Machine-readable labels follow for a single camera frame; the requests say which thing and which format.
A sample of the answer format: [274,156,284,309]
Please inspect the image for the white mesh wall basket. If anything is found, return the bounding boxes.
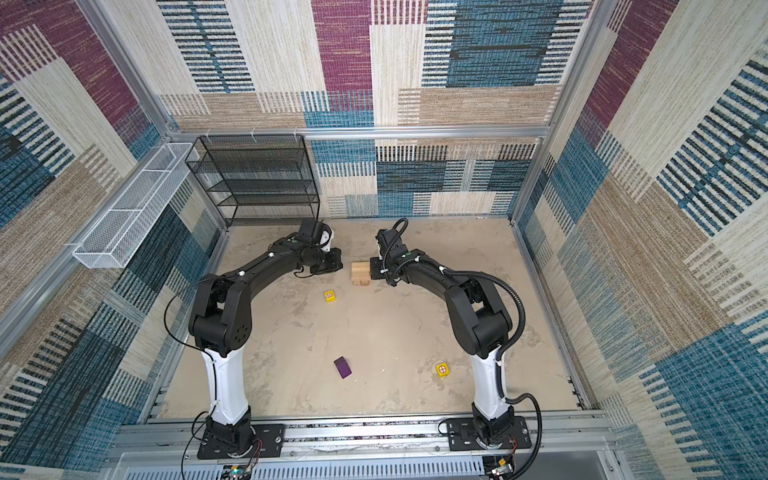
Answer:
[72,143,192,269]

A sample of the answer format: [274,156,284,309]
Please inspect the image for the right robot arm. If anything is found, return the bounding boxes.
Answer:
[371,219,525,448]

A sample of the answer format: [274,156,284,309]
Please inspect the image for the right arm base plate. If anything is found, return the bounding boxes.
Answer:
[438,416,533,451]

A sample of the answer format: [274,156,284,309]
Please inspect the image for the black wire shelf rack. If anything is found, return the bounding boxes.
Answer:
[185,134,320,227]

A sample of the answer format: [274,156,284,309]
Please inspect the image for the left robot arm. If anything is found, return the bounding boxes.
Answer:
[188,218,343,460]

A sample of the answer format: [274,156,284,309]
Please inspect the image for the yellow cube red mark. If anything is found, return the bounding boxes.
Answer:
[435,362,450,378]

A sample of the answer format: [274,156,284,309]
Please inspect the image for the purple block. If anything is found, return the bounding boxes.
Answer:
[334,356,352,379]

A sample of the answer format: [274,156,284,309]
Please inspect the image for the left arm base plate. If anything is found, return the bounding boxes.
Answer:
[196,424,286,460]

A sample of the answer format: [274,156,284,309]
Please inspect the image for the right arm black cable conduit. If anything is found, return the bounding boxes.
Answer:
[380,217,544,480]

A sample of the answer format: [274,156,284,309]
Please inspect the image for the aluminium front rail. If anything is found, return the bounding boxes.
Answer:
[100,408,633,479]

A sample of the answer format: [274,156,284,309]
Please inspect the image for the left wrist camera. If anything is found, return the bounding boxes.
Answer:
[316,223,334,252]

